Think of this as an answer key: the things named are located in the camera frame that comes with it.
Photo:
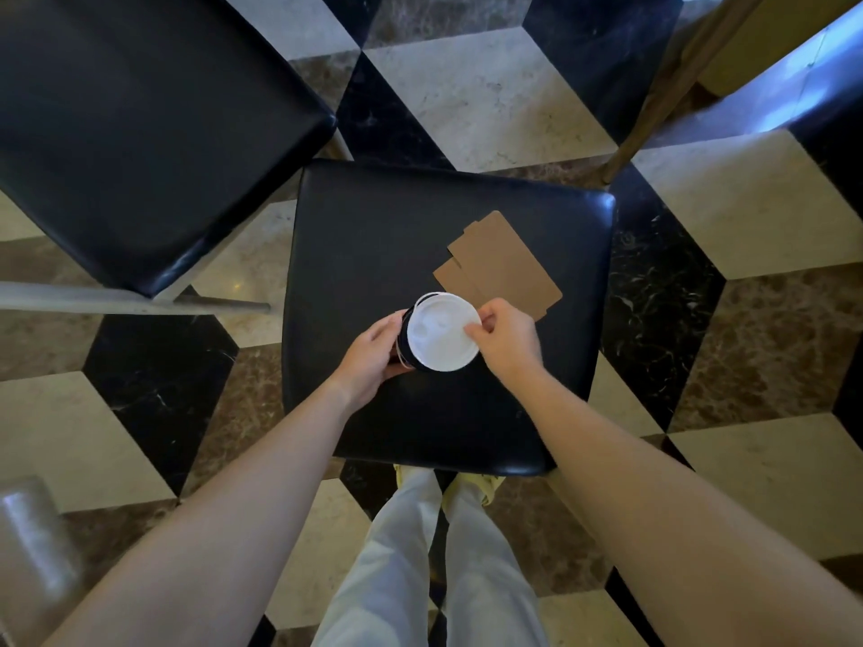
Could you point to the person's left hand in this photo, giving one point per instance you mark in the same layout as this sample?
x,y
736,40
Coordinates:
x,y
364,363

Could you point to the person's right hand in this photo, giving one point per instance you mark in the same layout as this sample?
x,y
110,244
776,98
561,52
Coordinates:
x,y
512,343

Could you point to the person's right thumb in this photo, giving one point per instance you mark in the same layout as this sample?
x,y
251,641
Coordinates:
x,y
480,334

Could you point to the person's left thumb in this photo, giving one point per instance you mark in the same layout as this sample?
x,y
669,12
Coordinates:
x,y
390,322

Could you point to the black paper cup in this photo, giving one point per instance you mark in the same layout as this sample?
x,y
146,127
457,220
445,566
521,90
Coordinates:
x,y
403,343

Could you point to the white plastic cup lid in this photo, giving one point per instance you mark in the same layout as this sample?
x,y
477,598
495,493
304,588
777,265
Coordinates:
x,y
441,333

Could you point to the person's right forearm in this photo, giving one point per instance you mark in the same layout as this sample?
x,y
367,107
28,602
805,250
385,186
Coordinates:
x,y
661,518

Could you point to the person's left forearm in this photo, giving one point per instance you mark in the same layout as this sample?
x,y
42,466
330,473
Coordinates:
x,y
222,518

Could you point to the brown cardboard cup sleeve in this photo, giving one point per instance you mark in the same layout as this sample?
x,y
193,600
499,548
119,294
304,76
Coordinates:
x,y
505,262
455,279

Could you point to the black square stool seat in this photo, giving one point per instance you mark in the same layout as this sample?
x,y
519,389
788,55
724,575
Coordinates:
x,y
377,229

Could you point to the person's right yellow shoe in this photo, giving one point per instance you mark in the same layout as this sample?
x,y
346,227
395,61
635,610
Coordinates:
x,y
482,485

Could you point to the person's yellow shoe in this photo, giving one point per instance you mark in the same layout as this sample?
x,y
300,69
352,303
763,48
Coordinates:
x,y
482,485
412,475

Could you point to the person's left yellow shoe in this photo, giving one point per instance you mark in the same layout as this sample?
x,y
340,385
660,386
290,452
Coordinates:
x,y
412,475

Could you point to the person's white trousers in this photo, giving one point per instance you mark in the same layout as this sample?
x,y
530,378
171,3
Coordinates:
x,y
398,572

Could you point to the wooden table leg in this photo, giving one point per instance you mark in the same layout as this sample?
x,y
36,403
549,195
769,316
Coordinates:
x,y
674,80

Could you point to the black padded chair seat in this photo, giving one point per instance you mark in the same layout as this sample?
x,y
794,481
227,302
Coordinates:
x,y
135,127

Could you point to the grey metal chair part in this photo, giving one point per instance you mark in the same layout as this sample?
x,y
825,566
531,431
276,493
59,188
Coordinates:
x,y
34,559

